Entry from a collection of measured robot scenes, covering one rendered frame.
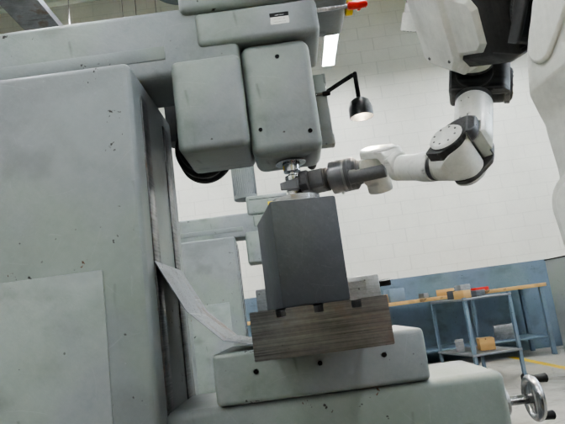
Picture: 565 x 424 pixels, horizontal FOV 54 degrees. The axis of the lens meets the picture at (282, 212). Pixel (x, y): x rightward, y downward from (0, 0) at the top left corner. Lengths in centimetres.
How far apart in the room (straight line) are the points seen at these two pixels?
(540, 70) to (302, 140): 62
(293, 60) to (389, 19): 776
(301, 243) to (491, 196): 774
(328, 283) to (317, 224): 10
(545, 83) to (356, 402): 79
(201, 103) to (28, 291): 63
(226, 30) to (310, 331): 93
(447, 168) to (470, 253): 714
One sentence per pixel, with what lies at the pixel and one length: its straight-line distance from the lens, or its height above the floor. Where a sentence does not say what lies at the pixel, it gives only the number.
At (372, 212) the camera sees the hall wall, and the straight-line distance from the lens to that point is 821.
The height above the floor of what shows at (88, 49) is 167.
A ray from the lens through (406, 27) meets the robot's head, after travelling 154.
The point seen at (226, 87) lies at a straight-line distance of 152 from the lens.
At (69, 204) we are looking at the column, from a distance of 141.
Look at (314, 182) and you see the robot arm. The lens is 149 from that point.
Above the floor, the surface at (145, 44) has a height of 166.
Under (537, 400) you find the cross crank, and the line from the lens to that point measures 159.
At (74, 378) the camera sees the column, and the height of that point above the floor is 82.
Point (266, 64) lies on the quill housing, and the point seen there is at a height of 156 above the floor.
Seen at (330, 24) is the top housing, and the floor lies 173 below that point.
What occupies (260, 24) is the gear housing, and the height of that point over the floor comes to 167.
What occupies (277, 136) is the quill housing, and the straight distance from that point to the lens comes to 148.
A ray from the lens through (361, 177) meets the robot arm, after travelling 144.
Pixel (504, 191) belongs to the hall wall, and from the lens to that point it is 873.
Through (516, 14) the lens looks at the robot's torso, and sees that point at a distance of 121.
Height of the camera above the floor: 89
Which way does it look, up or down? 11 degrees up
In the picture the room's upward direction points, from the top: 8 degrees counter-clockwise
